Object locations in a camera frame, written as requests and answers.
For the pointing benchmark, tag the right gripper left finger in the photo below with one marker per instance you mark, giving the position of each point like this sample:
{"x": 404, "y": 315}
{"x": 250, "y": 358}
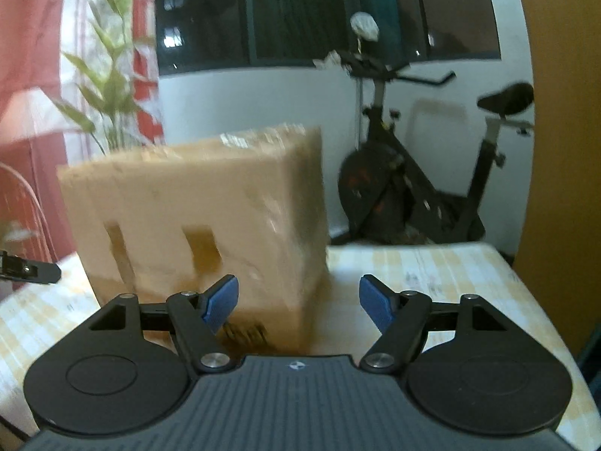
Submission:
{"x": 196, "y": 319}

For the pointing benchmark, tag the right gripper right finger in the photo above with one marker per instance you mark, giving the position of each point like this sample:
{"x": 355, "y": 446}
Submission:
{"x": 401, "y": 319}

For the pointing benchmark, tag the checkered floral tablecloth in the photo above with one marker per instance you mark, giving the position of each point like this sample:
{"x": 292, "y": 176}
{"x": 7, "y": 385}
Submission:
{"x": 36, "y": 316}

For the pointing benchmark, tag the cardboard box with plastic liner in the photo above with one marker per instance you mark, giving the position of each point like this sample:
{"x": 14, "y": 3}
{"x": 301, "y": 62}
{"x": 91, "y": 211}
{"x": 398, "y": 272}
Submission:
{"x": 156, "y": 221}

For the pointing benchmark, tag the wooden door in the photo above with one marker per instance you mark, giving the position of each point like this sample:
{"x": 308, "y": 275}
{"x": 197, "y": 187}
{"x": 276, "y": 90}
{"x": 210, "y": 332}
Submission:
{"x": 559, "y": 254}

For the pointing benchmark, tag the floral red curtain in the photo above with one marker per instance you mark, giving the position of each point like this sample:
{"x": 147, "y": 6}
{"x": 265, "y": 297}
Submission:
{"x": 79, "y": 79}

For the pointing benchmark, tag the white crumpled cloth on bike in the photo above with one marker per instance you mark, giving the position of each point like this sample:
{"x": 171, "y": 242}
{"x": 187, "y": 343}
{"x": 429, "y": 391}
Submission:
{"x": 331, "y": 61}

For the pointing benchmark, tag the metal pole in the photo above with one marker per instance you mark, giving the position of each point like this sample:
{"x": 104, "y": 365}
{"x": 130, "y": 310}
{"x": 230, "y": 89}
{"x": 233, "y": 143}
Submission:
{"x": 359, "y": 99}

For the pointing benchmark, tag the white plastic bag on pole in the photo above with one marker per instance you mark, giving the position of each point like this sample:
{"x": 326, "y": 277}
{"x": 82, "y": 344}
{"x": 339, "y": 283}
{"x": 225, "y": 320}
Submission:
{"x": 364, "y": 26}

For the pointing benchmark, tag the dark window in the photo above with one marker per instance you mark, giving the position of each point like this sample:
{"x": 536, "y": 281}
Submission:
{"x": 194, "y": 35}

